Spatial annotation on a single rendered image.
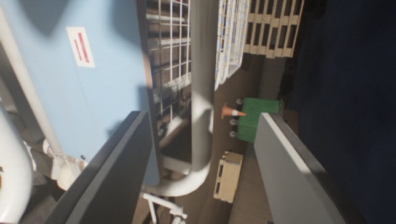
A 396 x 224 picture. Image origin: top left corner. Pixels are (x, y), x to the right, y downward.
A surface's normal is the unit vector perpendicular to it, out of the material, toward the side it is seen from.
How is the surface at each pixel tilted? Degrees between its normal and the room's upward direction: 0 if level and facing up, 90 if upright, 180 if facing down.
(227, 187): 90
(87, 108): 90
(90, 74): 90
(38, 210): 0
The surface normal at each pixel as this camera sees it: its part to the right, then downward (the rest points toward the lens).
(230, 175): -0.33, 0.12
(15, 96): 0.94, 0.18
